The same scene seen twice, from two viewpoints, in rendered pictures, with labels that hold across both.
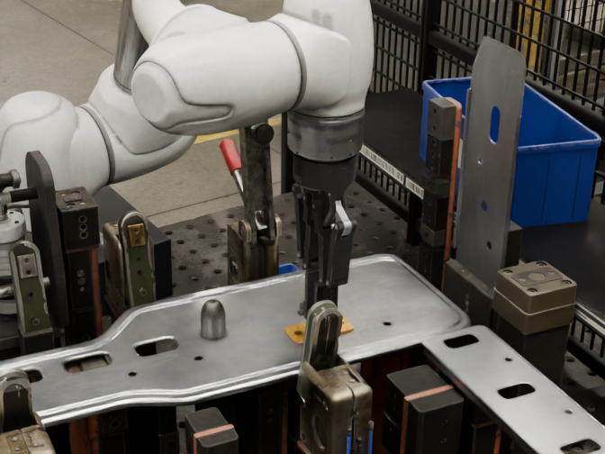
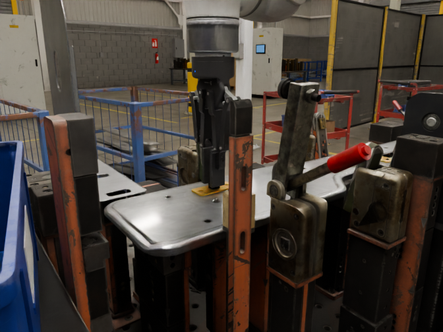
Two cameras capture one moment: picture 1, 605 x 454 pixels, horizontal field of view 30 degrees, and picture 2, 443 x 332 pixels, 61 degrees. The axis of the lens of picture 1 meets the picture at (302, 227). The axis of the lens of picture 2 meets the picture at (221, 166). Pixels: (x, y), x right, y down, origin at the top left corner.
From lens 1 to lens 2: 1.98 m
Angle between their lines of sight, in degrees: 136
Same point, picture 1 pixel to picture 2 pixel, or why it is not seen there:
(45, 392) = not seen: hidden behind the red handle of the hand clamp
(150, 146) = not seen: outside the picture
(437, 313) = (128, 205)
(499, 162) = (59, 105)
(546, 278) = (42, 175)
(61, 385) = not seen: hidden behind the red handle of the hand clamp
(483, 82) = (60, 30)
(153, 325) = (318, 184)
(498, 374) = (103, 180)
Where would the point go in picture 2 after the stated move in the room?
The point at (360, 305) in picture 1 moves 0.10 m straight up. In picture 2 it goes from (188, 204) to (186, 149)
